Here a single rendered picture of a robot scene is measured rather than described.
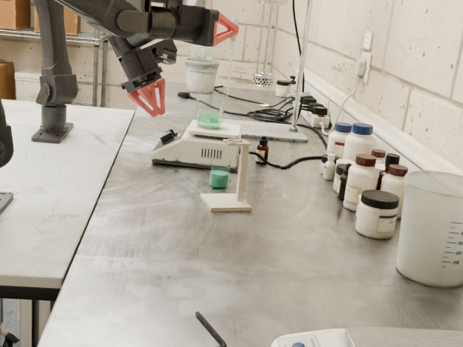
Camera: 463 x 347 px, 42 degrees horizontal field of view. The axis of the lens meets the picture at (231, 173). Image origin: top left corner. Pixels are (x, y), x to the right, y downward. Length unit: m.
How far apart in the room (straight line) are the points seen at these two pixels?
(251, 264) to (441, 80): 0.63
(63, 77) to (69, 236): 0.66
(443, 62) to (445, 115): 0.12
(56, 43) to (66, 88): 0.11
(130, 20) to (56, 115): 0.59
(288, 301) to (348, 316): 0.08
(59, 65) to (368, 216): 0.86
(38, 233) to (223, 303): 0.34
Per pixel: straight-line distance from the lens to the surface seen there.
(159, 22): 1.09
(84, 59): 3.87
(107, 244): 0.95
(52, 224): 1.03
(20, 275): 0.87
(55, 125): 1.59
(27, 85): 3.64
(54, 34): 1.57
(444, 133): 1.31
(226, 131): 1.39
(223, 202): 1.15
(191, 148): 1.37
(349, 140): 1.42
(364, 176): 1.20
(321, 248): 1.02
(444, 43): 1.37
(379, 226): 1.09
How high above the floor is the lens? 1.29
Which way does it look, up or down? 16 degrees down
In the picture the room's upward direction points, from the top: 6 degrees clockwise
